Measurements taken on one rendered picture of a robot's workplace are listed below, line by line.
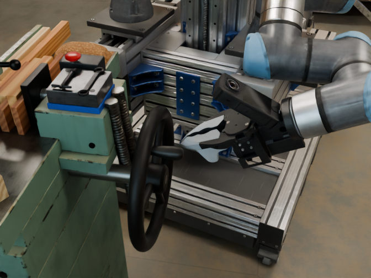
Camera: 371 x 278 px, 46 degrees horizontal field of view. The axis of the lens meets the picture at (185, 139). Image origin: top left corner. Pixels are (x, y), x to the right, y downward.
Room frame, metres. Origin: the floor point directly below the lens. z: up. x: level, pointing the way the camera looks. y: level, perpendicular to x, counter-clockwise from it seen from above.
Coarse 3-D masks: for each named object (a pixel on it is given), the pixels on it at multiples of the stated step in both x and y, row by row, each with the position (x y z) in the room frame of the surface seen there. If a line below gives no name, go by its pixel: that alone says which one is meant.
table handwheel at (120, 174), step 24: (144, 120) 0.64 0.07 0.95; (168, 120) 0.73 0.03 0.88; (144, 144) 0.58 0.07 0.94; (168, 144) 0.76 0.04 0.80; (120, 168) 0.65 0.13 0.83; (144, 168) 0.55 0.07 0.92; (168, 168) 0.74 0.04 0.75; (144, 192) 0.53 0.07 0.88; (168, 192) 0.71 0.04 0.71; (144, 240) 0.51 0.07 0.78
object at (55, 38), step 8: (64, 24) 1.09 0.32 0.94; (56, 32) 1.04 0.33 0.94; (64, 32) 1.07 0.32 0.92; (48, 40) 0.99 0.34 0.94; (56, 40) 1.03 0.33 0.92; (64, 40) 1.07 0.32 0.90; (40, 48) 0.95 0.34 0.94; (48, 48) 0.98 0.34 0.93; (56, 48) 1.02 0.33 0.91; (32, 56) 0.91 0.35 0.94; (40, 56) 0.94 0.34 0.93
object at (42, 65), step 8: (40, 64) 0.77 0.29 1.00; (32, 72) 0.74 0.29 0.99; (40, 72) 0.74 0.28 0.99; (48, 72) 0.77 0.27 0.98; (32, 80) 0.71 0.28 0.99; (40, 80) 0.73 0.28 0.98; (48, 80) 0.76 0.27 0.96; (24, 88) 0.69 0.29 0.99; (32, 88) 0.70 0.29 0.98; (40, 88) 0.73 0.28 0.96; (24, 96) 0.69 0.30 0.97; (32, 96) 0.69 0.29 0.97; (40, 96) 0.72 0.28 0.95; (32, 104) 0.69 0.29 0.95; (32, 112) 0.69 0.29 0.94; (32, 120) 0.69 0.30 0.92
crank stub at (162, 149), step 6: (156, 150) 0.59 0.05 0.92; (162, 150) 0.59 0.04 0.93; (168, 150) 0.59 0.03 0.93; (174, 150) 0.58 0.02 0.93; (180, 150) 0.59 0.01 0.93; (156, 156) 0.59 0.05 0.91; (162, 156) 0.58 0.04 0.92; (168, 156) 0.58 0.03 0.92; (174, 156) 0.58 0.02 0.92; (180, 156) 0.58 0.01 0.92
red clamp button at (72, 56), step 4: (68, 52) 0.76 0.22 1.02; (72, 52) 0.76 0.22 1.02; (76, 52) 0.76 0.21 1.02; (68, 56) 0.75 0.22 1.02; (72, 56) 0.75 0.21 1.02; (76, 56) 0.75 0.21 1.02; (80, 56) 0.75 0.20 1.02; (68, 60) 0.74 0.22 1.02; (72, 60) 0.74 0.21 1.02; (76, 60) 0.75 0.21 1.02
